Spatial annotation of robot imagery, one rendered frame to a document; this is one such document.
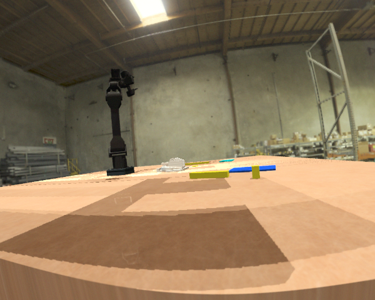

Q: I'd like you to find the blue flat plate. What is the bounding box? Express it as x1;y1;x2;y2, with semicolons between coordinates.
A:
229;165;276;173

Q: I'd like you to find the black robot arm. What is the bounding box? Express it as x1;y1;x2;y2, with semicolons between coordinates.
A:
105;69;134;169

